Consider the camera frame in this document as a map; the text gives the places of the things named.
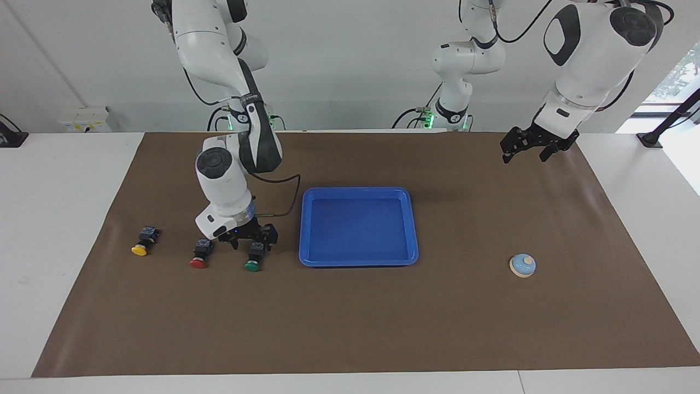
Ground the red mushroom push button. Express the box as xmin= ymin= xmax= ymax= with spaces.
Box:
xmin=189 ymin=239 xmax=214 ymax=270

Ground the yellow mushroom push button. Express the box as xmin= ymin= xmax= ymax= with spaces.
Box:
xmin=131 ymin=227 xmax=161 ymax=257

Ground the white wall socket box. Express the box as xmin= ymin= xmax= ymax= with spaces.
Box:
xmin=59 ymin=106 xmax=113 ymax=134

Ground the brown table mat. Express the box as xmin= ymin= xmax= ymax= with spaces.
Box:
xmin=31 ymin=131 xmax=700 ymax=378

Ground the black base power cable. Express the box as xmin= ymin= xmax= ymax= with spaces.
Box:
xmin=392 ymin=82 xmax=444 ymax=130
xmin=206 ymin=104 xmax=286 ymax=132

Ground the light blue desk bell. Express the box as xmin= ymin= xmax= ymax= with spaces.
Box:
xmin=509 ymin=253 xmax=537 ymax=279

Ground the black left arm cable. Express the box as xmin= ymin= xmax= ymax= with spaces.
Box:
xmin=458 ymin=0 xmax=674 ymax=113

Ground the blue plastic tray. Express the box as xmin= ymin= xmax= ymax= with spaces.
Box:
xmin=299 ymin=187 xmax=419 ymax=268

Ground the black table clamp mount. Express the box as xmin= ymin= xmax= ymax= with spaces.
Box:
xmin=0 ymin=113 xmax=29 ymax=148

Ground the green mushroom push button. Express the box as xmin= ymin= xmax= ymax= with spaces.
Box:
xmin=244 ymin=242 xmax=266 ymax=273

